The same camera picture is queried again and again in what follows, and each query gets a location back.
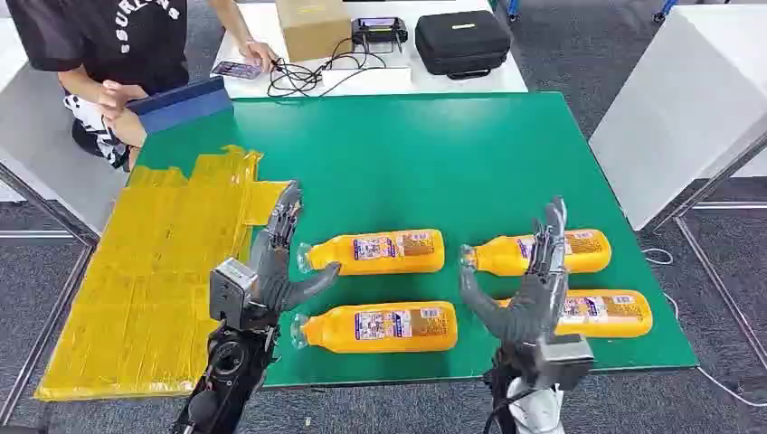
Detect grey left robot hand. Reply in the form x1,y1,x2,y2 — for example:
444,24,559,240
248,179,342,314

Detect person's left hand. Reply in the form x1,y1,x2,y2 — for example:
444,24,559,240
239,38,279,73

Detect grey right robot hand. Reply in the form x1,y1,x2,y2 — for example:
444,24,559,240
459,196,569,345

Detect person's right hand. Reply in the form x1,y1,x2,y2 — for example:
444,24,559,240
95,79,148,121

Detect orange drink bottle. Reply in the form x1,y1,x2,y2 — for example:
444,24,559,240
290,301,459,354
496,288,654,340
459,228,613,278
296,228,447,277

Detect smartphone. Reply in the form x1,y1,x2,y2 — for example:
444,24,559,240
211,60,263,80

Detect person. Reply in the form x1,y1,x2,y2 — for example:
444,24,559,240
5,0,279,172

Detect brown cardboard box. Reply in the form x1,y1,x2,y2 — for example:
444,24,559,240
275,0,354,63

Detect blue board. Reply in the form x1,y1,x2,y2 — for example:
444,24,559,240
127,76,233,135

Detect white table beside person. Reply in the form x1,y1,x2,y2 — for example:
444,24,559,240
0,17,130,247

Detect black handheld controller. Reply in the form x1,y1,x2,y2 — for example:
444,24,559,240
351,16,409,54

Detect yellow plastic sheet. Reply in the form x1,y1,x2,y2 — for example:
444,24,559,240
34,145,293,402

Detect green table mat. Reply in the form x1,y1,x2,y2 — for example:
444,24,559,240
136,91,700,388

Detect white table with devices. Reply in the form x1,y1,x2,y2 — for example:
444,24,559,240
213,0,530,100

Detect black carrying case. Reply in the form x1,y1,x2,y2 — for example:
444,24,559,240
414,10,512,80

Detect large white table, metal legs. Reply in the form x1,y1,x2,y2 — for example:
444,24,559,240
589,5,767,231

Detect black cable tangle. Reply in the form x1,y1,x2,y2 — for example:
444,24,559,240
266,36,388,99

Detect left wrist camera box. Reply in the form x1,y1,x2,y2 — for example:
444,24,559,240
209,259,259,331

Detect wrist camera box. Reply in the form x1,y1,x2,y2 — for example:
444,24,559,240
535,334,594,391
209,259,259,331

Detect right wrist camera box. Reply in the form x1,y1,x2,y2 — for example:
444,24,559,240
535,334,594,391

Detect white floor cable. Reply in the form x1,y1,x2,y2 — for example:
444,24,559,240
640,247,767,410

